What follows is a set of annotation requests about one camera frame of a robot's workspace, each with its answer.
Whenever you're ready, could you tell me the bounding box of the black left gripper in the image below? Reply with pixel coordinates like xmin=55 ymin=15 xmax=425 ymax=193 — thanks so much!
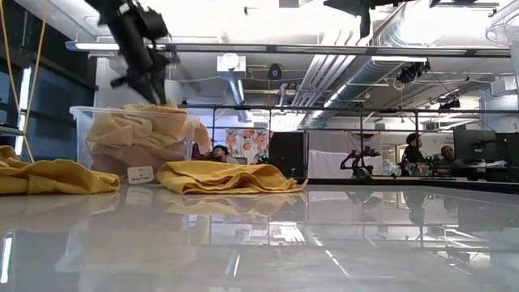
xmin=109 ymin=48 xmax=182 ymax=105

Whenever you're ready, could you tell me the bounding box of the pale yellow checked towel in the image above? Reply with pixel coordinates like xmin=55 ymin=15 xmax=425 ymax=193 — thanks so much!
xmin=86 ymin=103 xmax=191 ymax=157

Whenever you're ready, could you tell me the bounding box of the mustard yellow towel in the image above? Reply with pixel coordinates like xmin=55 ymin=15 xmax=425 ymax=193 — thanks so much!
xmin=0 ymin=144 xmax=121 ymax=195
xmin=156 ymin=160 xmax=309 ymax=195

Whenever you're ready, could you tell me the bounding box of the white ceiling box fixture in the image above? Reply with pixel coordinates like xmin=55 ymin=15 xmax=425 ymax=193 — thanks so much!
xmin=216 ymin=53 xmax=247 ymax=75

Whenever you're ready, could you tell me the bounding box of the white bin label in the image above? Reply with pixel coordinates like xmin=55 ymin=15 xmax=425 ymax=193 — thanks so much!
xmin=127 ymin=165 xmax=156 ymax=185

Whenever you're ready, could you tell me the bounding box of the clear plastic bin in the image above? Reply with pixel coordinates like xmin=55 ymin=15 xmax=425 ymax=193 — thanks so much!
xmin=69 ymin=103 xmax=204 ymax=180

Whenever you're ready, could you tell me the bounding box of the person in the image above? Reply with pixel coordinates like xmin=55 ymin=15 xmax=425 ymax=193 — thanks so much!
xmin=400 ymin=132 xmax=427 ymax=177
xmin=435 ymin=144 xmax=466 ymax=168
xmin=209 ymin=144 xmax=241 ymax=165

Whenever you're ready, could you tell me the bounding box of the floral poster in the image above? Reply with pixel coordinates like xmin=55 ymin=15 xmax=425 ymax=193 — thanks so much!
xmin=225 ymin=128 xmax=271 ymax=164

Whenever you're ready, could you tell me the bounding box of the black panel screen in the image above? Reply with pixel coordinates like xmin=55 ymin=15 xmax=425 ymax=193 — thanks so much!
xmin=268 ymin=131 xmax=307 ymax=178

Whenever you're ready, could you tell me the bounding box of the white hanging sheet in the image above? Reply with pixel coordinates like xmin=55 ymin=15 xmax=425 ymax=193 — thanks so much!
xmin=307 ymin=148 xmax=352 ymax=179

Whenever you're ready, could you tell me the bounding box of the black table edge rim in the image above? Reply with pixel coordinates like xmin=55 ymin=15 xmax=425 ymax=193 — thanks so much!
xmin=294 ymin=176 xmax=519 ymax=195

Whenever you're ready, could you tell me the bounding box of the large black monitor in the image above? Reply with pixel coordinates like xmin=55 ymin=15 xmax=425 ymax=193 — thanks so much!
xmin=453 ymin=128 xmax=498 ymax=164

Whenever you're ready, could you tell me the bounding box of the small black monitor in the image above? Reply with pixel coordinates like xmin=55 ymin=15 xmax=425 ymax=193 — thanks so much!
xmin=495 ymin=132 xmax=519 ymax=164

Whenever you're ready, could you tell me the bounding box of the translucent plastic container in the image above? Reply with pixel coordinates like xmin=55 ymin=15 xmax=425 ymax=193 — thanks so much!
xmin=484 ymin=0 xmax=519 ymax=107

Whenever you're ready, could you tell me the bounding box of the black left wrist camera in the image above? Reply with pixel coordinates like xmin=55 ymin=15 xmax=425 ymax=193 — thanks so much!
xmin=136 ymin=6 xmax=170 ymax=41

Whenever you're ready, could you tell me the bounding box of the black round overhead camera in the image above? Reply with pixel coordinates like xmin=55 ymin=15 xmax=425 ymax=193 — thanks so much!
xmin=267 ymin=63 xmax=284 ymax=81

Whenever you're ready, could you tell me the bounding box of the yellow hanging cable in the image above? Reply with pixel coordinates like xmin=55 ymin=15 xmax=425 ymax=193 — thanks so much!
xmin=0 ymin=0 xmax=21 ymax=113
xmin=22 ymin=0 xmax=50 ymax=164

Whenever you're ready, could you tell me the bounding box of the long frame bar with lights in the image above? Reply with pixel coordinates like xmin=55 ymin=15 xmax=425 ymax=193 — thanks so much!
xmin=64 ymin=40 xmax=513 ymax=58

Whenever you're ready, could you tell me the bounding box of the silver ventilation duct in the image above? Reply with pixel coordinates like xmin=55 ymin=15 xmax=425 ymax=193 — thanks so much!
xmin=302 ymin=56 xmax=429 ymax=129

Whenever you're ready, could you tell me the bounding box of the thin black frame rail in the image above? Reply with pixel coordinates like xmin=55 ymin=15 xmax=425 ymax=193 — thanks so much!
xmin=178 ymin=104 xmax=519 ymax=115

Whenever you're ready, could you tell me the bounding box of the black ceiling camera cluster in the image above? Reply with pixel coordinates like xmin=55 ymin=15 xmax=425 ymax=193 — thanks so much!
xmin=396 ymin=60 xmax=431 ymax=85

